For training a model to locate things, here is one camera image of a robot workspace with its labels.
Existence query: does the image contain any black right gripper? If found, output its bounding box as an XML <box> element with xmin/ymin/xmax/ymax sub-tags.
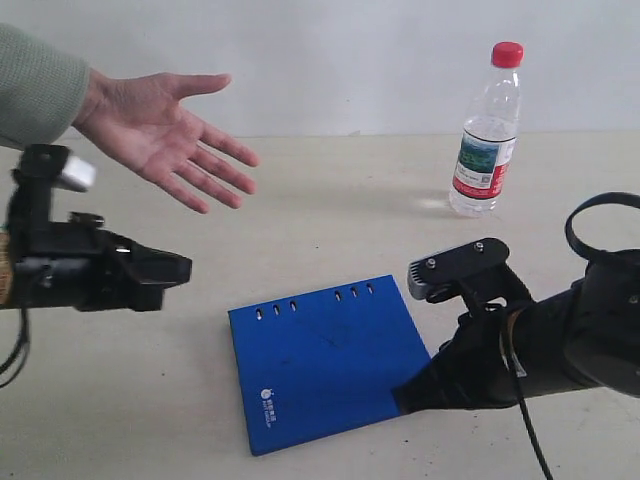
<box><xmin>392</xmin><ymin>304</ymin><xmax>524</xmax><ymax>415</ymax></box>

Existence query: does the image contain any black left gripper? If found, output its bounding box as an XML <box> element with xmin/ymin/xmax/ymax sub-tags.
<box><xmin>14</xmin><ymin>212</ymin><xmax>192</xmax><ymax>312</ymax></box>

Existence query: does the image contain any blue ring binder notebook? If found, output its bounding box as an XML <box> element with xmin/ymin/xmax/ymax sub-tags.
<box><xmin>228</xmin><ymin>275</ymin><xmax>430</xmax><ymax>456</ymax></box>

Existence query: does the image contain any clear plastic water bottle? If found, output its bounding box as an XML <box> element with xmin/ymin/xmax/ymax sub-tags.
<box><xmin>449</xmin><ymin>41</ymin><xmax>524</xmax><ymax>217</ymax></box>

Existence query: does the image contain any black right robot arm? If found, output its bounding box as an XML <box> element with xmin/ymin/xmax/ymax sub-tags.
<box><xmin>392</xmin><ymin>250</ymin><xmax>639</xmax><ymax>414</ymax></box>

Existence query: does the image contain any green sleeved forearm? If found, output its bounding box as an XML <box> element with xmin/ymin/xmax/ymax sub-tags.
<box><xmin>1</xmin><ymin>23</ymin><xmax>90</xmax><ymax>150</ymax></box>

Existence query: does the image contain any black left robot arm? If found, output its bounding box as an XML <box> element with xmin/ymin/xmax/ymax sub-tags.
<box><xmin>1</xmin><ymin>188</ymin><xmax>192</xmax><ymax>312</ymax></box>

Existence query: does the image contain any person's open bare hand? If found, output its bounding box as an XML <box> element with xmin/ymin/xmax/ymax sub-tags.
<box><xmin>73</xmin><ymin>70</ymin><xmax>259</xmax><ymax>214</ymax></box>

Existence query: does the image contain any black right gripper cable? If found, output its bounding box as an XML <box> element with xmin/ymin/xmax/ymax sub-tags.
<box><xmin>479</xmin><ymin>192</ymin><xmax>640</xmax><ymax>480</ymax></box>

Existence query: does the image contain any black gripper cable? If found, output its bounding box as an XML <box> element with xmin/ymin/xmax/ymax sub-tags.
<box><xmin>0</xmin><ymin>304</ymin><xmax>32</xmax><ymax>389</ymax></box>
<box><xmin>479</xmin><ymin>192</ymin><xmax>640</xmax><ymax>480</ymax></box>

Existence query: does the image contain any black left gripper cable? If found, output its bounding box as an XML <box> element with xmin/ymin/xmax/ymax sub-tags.
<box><xmin>0</xmin><ymin>304</ymin><xmax>32</xmax><ymax>389</ymax></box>

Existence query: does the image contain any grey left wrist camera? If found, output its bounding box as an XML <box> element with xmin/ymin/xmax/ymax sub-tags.
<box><xmin>6</xmin><ymin>144</ymin><xmax>97</xmax><ymax>235</ymax></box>

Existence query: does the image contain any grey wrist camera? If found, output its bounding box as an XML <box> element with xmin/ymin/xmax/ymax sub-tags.
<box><xmin>407</xmin><ymin>237</ymin><xmax>533</xmax><ymax>312</ymax></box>
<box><xmin>6</xmin><ymin>144</ymin><xmax>97</xmax><ymax>235</ymax></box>

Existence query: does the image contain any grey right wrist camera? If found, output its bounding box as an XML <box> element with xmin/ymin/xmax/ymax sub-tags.
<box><xmin>407</xmin><ymin>237</ymin><xmax>533</xmax><ymax>312</ymax></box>

